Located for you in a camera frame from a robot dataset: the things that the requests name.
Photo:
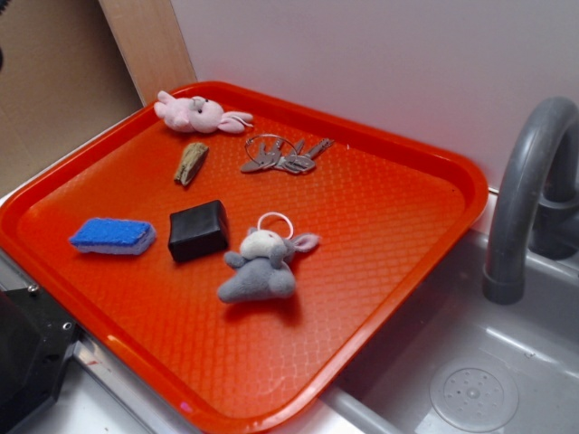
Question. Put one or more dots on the grey plastic faucet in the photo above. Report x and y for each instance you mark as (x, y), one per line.
(537, 205)

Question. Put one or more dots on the black rectangular block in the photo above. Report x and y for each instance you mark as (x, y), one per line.
(198, 231)

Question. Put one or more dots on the orange plastic tray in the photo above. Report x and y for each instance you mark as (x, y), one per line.
(139, 158)

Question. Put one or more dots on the silver key bunch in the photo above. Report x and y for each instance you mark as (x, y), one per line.
(273, 152)

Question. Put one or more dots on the grey toy sink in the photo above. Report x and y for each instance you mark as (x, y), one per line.
(475, 352)

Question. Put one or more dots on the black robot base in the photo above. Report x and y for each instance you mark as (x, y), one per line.
(37, 341)

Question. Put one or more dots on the brown cardboard panel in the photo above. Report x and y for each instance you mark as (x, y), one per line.
(63, 81)

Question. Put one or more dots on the blue and white sponge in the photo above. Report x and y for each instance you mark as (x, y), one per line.
(113, 236)

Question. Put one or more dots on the grey plush donkey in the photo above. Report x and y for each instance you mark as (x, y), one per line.
(262, 264)

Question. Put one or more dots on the brown wood piece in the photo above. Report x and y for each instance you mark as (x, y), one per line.
(191, 161)

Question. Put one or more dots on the light wooden board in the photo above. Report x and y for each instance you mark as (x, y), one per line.
(151, 44)

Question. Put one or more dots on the pink plush bunny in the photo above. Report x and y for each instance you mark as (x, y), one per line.
(199, 115)

